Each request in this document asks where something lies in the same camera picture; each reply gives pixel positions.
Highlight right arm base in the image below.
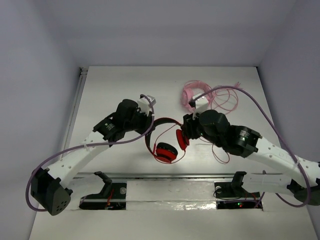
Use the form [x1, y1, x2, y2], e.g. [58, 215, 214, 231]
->
[212, 171, 264, 210]

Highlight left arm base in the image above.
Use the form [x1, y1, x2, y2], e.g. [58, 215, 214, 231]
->
[79, 171, 127, 211]

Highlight red black headphones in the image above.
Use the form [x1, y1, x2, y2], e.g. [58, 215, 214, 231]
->
[144, 117, 190, 164]

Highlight pink headphone cable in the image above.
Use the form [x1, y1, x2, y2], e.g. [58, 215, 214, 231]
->
[207, 81, 243, 118]

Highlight pink headphones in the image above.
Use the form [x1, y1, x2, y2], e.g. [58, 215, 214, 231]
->
[180, 80, 211, 113]

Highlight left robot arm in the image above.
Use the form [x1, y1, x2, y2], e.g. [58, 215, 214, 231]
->
[25, 94, 156, 216]

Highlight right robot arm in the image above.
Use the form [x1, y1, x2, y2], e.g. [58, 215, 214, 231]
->
[182, 110, 320, 206]

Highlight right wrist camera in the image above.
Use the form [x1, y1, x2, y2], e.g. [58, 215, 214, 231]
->
[189, 96, 209, 120]

